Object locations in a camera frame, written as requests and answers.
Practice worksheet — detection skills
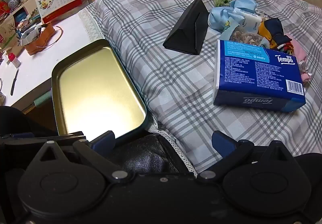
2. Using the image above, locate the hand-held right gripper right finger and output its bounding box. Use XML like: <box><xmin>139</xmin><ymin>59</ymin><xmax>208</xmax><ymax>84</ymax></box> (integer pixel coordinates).
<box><xmin>200</xmin><ymin>130</ymin><xmax>295</xmax><ymax>179</ymax></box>

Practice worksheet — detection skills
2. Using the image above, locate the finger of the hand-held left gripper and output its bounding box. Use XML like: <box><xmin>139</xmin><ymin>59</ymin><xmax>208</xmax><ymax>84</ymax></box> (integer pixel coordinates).
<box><xmin>0</xmin><ymin>132</ymin><xmax>85</xmax><ymax>145</ymax></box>

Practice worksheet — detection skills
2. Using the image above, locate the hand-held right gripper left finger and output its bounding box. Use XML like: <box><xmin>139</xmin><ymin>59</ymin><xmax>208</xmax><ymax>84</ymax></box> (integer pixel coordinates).
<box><xmin>33</xmin><ymin>130</ymin><xmax>131</xmax><ymax>183</ymax></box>

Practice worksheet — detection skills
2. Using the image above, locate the gold metal tin tray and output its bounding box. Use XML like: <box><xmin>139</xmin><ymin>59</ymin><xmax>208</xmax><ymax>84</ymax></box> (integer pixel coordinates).
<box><xmin>51</xmin><ymin>39</ymin><xmax>148</xmax><ymax>139</ymax></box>

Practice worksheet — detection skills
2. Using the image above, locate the green foam corner guard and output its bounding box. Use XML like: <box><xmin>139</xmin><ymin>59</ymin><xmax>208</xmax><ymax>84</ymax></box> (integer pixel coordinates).
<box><xmin>34</xmin><ymin>93</ymin><xmax>53</xmax><ymax>108</ymax></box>

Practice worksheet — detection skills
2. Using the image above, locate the black leather bag with mesh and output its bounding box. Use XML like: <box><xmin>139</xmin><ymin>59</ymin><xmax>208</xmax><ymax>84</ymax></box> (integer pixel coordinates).
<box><xmin>108</xmin><ymin>127</ymin><xmax>198</xmax><ymax>177</ymax></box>

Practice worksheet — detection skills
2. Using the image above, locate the black pen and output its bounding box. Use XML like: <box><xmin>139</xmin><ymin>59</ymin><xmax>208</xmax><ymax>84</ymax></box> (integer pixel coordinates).
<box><xmin>10</xmin><ymin>68</ymin><xmax>20</xmax><ymax>96</ymax></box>

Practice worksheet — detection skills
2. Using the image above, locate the small red-capped white bottle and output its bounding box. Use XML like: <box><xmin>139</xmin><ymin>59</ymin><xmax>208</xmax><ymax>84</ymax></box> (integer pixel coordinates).
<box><xmin>7</xmin><ymin>53</ymin><xmax>22</xmax><ymax>68</ymax></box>

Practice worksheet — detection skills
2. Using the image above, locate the blue tissue pack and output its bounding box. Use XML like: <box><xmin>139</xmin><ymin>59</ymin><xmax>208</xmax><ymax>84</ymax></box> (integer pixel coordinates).
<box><xmin>213</xmin><ymin>39</ymin><xmax>307</xmax><ymax>113</ymax></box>

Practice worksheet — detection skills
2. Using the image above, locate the grey plaid bed sheet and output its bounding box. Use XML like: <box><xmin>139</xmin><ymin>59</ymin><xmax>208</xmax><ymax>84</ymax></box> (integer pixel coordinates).
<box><xmin>86</xmin><ymin>0</ymin><xmax>322</xmax><ymax>172</ymax></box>

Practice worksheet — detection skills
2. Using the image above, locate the brown leather tray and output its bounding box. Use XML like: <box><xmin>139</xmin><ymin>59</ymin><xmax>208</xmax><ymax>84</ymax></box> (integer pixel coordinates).
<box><xmin>20</xmin><ymin>22</ymin><xmax>56</xmax><ymax>56</ymax></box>

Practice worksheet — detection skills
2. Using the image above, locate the brown curly scrunchie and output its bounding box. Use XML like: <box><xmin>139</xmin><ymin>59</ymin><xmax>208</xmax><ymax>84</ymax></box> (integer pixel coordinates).
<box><xmin>230</xmin><ymin>26</ymin><xmax>262</xmax><ymax>45</ymax></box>

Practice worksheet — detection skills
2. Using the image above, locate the white lace tablecloth trim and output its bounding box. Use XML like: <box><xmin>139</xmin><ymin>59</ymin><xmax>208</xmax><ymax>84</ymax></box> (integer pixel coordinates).
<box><xmin>77</xmin><ymin>9</ymin><xmax>106</xmax><ymax>41</ymax></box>

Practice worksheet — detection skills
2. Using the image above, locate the black triangular case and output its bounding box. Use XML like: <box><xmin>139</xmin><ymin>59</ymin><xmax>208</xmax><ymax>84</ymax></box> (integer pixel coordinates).
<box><xmin>163</xmin><ymin>0</ymin><xmax>210</xmax><ymax>56</ymax></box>

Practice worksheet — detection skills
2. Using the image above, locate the pink cloth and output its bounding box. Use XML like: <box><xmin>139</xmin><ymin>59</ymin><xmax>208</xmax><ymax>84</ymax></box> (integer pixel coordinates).
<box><xmin>289</xmin><ymin>34</ymin><xmax>313</xmax><ymax>83</ymax></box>

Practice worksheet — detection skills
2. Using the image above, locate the navy and yellow scarf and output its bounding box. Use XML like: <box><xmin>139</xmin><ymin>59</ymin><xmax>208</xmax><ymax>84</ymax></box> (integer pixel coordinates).
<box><xmin>259</xmin><ymin>17</ymin><xmax>294</xmax><ymax>51</ymax></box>

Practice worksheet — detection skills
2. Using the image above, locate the light blue printed cloth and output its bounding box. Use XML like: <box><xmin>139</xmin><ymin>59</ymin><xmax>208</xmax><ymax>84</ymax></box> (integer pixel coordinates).
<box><xmin>208</xmin><ymin>0</ymin><xmax>263</xmax><ymax>39</ymax></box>

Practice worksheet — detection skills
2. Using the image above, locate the desk calendar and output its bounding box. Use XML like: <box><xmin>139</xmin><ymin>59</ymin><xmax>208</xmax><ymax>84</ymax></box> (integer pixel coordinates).
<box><xmin>35</xmin><ymin>0</ymin><xmax>85</xmax><ymax>24</ymax></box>

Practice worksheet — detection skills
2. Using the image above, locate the brown cord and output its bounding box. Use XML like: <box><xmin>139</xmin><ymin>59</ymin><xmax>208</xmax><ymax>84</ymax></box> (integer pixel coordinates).
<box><xmin>35</xmin><ymin>25</ymin><xmax>63</xmax><ymax>51</ymax></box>

